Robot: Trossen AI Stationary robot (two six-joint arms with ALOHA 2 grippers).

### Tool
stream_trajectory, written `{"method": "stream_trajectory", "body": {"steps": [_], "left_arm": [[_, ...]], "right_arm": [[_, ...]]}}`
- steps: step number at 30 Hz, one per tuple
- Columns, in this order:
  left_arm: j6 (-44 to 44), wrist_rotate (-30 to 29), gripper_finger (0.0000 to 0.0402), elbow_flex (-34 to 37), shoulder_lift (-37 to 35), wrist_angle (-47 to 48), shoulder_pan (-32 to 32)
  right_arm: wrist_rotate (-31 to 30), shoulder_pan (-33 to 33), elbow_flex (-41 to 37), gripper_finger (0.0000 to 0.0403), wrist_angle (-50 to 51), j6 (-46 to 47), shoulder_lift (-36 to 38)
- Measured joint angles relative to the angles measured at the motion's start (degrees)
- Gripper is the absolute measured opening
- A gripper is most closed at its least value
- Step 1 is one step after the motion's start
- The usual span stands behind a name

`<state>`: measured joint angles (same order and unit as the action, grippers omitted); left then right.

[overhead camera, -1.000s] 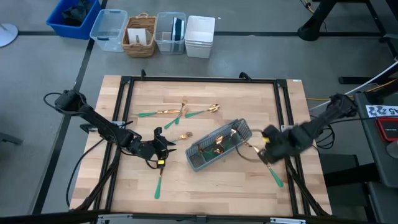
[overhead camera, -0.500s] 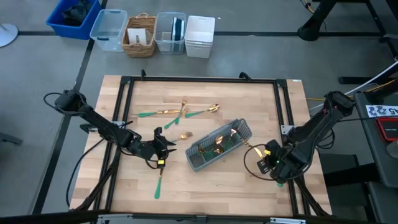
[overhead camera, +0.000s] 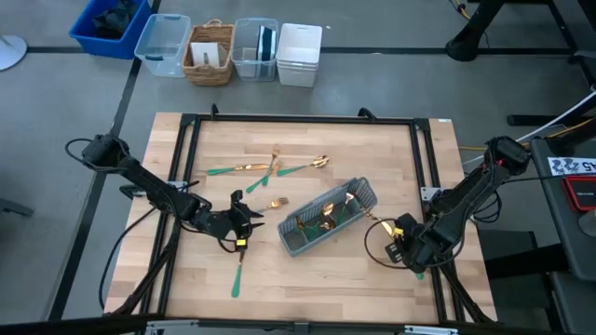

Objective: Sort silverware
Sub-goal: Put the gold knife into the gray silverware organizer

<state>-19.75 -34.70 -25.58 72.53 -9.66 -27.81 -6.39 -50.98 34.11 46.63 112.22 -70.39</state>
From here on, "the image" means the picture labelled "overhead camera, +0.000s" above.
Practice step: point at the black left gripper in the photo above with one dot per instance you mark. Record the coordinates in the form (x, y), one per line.
(223, 223)

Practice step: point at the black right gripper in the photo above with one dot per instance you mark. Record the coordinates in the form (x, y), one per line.
(423, 244)

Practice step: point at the grey plastic cutlery basket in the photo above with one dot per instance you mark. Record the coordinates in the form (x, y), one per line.
(291, 239)

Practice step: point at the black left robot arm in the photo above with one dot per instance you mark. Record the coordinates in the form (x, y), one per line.
(149, 186)

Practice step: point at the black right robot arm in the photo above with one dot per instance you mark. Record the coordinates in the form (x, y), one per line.
(470, 195)

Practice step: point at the black furniture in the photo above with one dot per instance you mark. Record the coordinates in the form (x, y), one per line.
(521, 265)

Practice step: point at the black side desk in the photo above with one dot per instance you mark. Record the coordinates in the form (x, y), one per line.
(559, 232)

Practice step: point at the wicker basket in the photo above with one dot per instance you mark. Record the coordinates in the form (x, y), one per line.
(207, 76)

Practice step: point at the white number label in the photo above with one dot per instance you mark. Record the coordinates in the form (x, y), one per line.
(570, 166)

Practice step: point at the red black device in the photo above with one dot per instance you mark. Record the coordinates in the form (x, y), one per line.
(582, 193)

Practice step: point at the grey round object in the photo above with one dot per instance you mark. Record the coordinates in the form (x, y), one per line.
(589, 223)

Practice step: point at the black desk legs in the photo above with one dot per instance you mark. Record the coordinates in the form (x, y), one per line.
(535, 120)

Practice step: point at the clear plastic bin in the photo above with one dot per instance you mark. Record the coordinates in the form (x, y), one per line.
(244, 51)

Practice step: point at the white cardboard box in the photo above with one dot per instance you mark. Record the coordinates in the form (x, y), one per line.
(205, 53)

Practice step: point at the white plastic bin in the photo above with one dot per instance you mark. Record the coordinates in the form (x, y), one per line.
(298, 51)

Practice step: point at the black white striped cloth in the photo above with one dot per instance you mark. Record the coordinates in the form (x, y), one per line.
(266, 44)

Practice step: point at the black stand foot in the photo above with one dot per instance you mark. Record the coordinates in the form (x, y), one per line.
(463, 46)

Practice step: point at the blue plastic bin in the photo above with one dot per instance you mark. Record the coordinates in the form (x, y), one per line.
(116, 49)

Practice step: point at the grey furniture foot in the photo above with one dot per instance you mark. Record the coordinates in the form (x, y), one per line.
(16, 208)

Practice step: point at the white round stand base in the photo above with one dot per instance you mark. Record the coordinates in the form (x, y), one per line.
(11, 51)

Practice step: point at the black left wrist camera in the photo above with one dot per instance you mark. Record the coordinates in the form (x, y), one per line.
(238, 200)

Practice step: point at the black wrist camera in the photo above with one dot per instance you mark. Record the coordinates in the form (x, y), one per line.
(394, 252)
(238, 200)

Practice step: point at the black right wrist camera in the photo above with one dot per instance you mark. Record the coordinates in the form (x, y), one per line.
(394, 252)

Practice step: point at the silver frame bracket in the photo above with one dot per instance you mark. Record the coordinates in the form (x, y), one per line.
(172, 325)
(430, 330)

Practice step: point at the black aluminium table frame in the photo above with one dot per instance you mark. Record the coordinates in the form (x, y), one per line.
(302, 119)

